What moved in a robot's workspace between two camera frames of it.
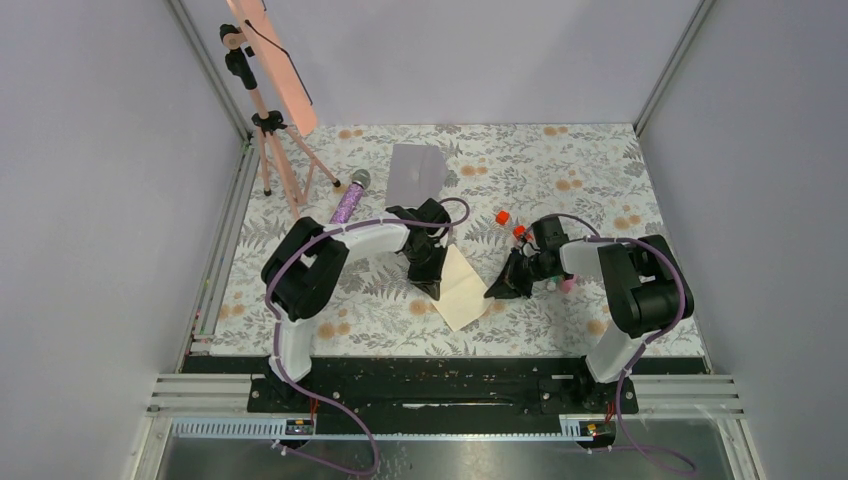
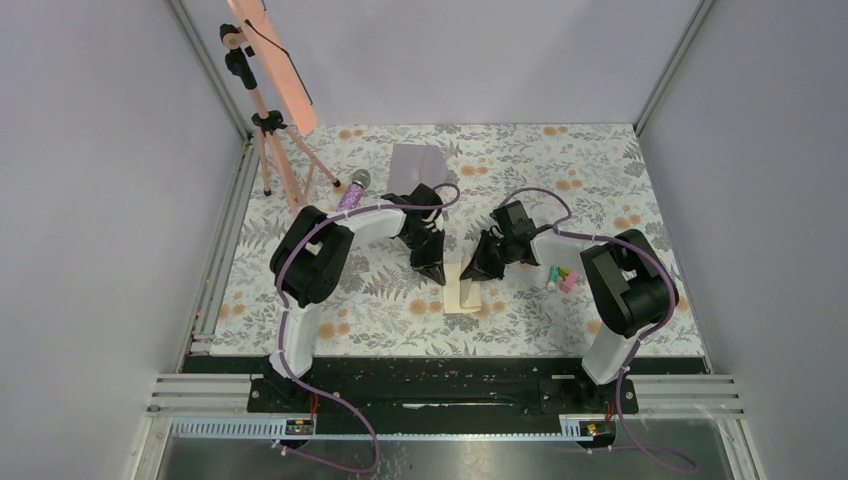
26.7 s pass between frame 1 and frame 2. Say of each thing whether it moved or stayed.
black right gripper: moved
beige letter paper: moved
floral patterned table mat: stayed
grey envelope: stayed
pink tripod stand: stayed
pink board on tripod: stayed
